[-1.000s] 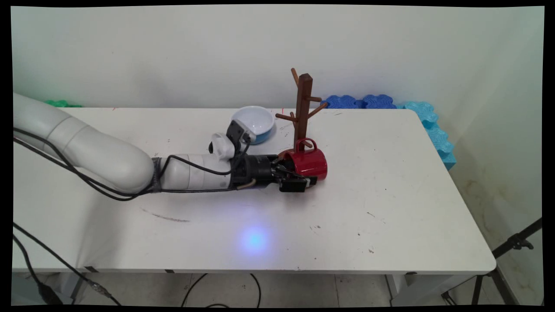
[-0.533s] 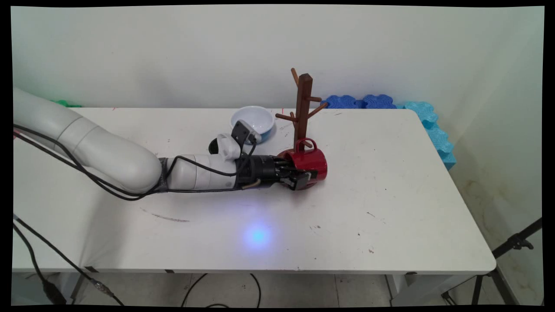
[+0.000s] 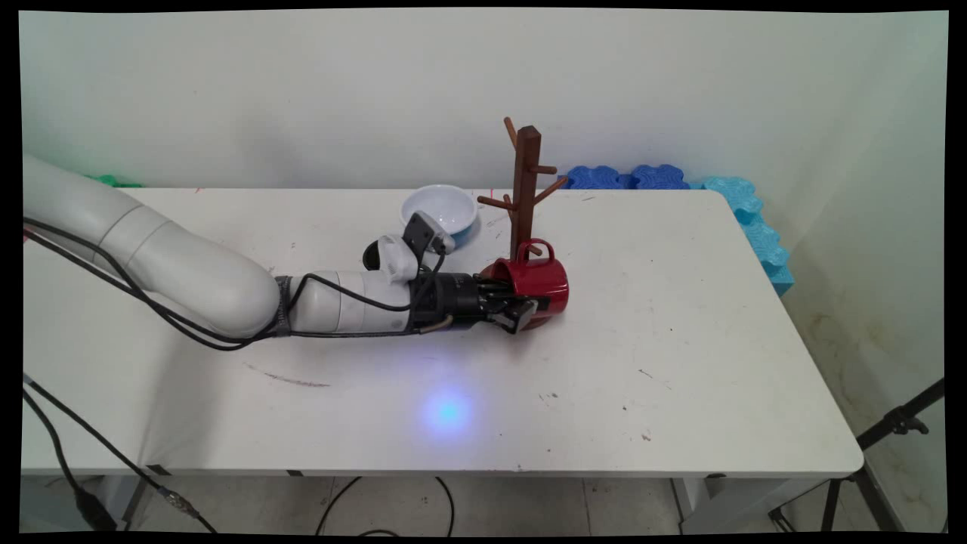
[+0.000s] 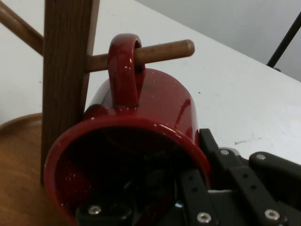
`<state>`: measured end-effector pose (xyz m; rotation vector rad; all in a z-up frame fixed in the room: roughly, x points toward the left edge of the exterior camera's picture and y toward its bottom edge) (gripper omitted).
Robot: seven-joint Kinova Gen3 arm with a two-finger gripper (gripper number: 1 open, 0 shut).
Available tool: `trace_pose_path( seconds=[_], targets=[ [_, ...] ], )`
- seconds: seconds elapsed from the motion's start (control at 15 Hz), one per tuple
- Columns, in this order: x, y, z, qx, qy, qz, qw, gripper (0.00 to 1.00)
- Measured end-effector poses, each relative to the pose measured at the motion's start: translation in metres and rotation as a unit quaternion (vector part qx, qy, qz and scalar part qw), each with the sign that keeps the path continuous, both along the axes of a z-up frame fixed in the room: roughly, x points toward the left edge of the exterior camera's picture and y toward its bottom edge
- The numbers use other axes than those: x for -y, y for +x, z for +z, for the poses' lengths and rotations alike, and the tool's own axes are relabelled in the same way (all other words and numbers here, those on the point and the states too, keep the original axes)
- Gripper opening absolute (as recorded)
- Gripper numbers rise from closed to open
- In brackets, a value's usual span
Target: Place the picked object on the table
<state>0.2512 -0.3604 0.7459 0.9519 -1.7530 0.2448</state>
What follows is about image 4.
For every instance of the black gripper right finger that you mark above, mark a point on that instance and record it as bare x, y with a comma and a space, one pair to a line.
254, 188

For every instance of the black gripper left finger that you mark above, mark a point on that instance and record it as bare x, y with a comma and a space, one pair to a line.
200, 202

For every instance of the red enamel mug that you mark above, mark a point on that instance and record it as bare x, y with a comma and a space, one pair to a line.
145, 110

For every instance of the black tripod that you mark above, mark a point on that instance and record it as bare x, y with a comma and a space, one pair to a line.
285, 40

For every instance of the brown wooden mug tree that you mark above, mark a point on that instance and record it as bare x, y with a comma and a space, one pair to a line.
63, 58

